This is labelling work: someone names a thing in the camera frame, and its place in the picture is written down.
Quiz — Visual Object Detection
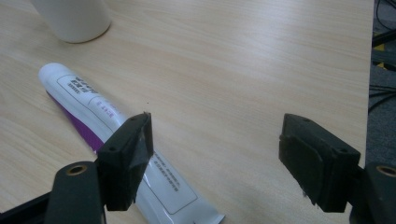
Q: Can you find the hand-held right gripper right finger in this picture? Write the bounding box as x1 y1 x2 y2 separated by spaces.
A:
277 113 362 214

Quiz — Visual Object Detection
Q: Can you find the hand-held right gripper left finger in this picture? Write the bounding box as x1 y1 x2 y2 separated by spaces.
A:
95 111 155 213

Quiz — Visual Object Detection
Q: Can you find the white and purple toothpaste tube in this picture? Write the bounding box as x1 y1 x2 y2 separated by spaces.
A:
37 62 226 224

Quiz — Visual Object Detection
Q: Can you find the white cup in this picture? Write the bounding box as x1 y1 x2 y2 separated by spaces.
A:
29 0 112 44

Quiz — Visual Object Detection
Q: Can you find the black metal stand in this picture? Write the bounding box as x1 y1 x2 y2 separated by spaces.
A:
371 29 396 49

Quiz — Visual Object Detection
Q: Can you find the black floor cable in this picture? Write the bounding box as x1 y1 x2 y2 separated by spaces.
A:
368 84 396 115

